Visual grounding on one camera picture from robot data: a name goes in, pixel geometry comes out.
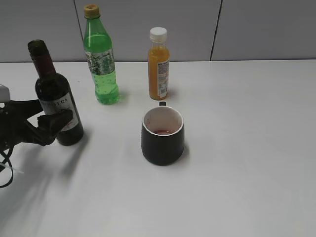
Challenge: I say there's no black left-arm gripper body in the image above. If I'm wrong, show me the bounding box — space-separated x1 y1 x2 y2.
0 102 26 148

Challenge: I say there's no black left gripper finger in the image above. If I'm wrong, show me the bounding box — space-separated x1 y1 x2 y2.
9 99 43 120
24 110 73 146

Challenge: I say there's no dark red wine bottle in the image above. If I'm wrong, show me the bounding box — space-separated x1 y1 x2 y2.
28 39 84 146

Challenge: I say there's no black mug white interior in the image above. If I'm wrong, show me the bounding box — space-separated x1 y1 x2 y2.
141 101 185 166

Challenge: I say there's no green plastic soda bottle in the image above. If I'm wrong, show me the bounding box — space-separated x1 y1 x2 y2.
83 4 119 105

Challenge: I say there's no orange juice bottle white cap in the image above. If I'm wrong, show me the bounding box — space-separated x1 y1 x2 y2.
148 27 170 100

